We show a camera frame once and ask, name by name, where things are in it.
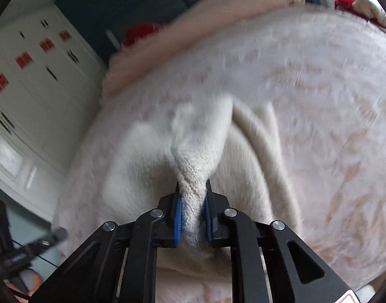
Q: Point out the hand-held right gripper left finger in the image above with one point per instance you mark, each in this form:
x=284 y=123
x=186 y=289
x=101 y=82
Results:
x=178 y=224

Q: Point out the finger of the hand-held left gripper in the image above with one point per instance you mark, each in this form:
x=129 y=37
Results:
x=49 y=237

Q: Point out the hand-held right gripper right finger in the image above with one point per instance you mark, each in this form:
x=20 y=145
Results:
x=208 y=224

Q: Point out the cream sweater with black hearts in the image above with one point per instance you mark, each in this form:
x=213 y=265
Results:
x=193 y=170

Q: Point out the person's left hand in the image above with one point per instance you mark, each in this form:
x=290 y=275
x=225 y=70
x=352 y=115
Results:
x=37 y=280

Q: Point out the white wardrobe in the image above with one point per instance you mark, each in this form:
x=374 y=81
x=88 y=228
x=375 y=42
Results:
x=38 y=116

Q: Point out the pink floral bedspread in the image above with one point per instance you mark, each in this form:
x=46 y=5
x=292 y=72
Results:
x=322 y=101

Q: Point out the red cloth by headboard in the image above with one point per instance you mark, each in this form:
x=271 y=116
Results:
x=139 y=34

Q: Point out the pink duvet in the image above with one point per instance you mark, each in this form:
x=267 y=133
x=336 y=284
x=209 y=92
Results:
x=211 y=19

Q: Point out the blue padded headboard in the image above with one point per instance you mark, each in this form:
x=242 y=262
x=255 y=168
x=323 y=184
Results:
x=155 y=9

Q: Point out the red cloth by window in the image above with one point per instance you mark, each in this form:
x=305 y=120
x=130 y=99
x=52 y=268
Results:
x=344 y=0

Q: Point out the white cloth pile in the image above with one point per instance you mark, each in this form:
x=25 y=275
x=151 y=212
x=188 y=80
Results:
x=369 y=6

